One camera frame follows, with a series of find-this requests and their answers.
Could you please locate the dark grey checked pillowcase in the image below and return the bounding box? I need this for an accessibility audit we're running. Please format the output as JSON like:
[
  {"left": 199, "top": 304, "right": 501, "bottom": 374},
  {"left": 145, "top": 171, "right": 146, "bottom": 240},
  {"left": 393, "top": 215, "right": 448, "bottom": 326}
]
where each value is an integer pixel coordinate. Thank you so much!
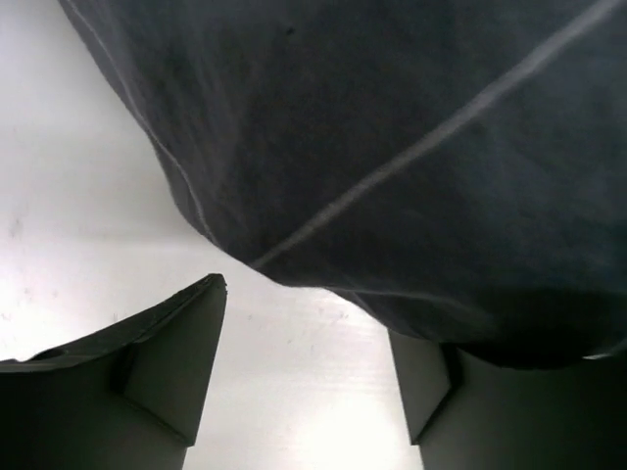
[{"left": 62, "top": 1, "right": 626, "bottom": 368}]

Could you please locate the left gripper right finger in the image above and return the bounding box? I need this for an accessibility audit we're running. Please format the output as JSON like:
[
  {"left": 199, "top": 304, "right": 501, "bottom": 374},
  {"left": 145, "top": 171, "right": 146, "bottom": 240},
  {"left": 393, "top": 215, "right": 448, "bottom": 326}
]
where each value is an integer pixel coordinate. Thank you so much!
[{"left": 389, "top": 333, "right": 626, "bottom": 470}]

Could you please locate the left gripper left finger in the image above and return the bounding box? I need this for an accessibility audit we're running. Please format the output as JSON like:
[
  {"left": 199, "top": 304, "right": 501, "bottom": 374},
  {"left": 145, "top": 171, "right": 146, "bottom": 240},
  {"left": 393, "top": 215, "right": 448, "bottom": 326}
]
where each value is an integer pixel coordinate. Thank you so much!
[{"left": 1, "top": 274, "right": 227, "bottom": 470}]

